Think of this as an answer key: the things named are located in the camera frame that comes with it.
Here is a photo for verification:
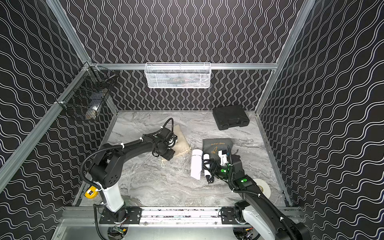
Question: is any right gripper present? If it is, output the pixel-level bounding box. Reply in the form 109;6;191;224
203;160;235;182

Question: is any beige hair dryer bag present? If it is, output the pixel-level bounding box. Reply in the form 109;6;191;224
162;125;191;165

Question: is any white hair dryer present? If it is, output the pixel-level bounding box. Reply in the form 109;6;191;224
190;149;215;184

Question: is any grey hair dryer bag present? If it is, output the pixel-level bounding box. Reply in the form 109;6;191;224
203;139;234;156

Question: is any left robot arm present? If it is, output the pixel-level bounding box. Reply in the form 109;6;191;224
80;118;178;223

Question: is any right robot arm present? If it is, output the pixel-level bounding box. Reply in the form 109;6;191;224
203;155;311;240

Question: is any white tape roll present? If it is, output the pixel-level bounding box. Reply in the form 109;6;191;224
254;179;272;199

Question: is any black plastic case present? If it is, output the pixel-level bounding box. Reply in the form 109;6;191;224
213;105;250;131

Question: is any yellow tape measure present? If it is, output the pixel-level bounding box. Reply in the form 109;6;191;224
84;186;99;199

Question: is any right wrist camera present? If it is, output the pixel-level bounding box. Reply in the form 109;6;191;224
218;150;229;166

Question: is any white wire basket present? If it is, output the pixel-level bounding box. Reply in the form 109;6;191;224
144;62;212;89

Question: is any black wire basket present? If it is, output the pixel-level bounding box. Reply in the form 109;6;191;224
58;65;117;121

